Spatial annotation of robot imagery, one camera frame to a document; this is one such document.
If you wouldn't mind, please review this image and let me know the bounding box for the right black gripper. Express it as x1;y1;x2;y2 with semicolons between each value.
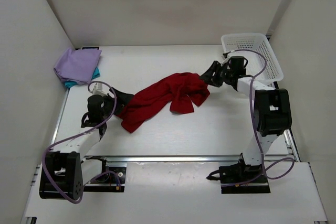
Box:
199;62;234;88

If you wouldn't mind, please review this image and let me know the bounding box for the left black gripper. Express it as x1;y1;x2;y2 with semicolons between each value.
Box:
101;87;134;120

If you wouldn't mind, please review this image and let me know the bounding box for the red item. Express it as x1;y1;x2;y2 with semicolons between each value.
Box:
118;72;210;133

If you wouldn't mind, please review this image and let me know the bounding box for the purple t shirt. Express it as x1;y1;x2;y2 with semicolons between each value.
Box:
54;48;102;84

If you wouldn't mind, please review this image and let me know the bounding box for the teal t shirt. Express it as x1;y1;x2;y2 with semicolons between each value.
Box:
64;67;100;89

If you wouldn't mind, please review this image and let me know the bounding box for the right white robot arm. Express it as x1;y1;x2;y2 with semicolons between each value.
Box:
200;56;292;182

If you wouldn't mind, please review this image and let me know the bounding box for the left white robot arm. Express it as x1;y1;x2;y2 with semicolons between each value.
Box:
39;84;134;204

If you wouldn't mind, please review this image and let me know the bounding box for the white plastic basket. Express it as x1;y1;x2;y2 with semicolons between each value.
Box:
221;33;283;84

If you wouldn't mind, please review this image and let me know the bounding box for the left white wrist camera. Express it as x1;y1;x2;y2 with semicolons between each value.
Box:
90;82;107;97

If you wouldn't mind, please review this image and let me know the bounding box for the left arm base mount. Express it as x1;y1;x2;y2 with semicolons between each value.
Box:
81;156;127;193

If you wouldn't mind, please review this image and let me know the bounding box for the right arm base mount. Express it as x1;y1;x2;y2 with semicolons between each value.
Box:
206;157;270;194

